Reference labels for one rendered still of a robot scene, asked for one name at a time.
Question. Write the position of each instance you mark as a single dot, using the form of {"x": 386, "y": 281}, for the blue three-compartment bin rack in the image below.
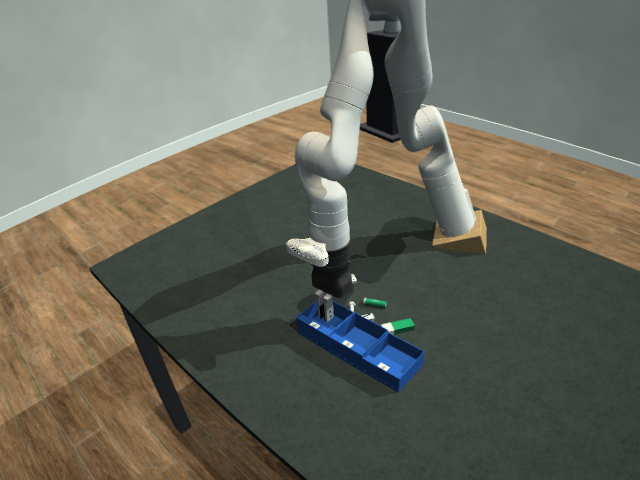
{"x": 365, "y": 338}

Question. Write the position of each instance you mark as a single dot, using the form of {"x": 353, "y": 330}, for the green aa battery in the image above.
{"x": 376, "y": 303}

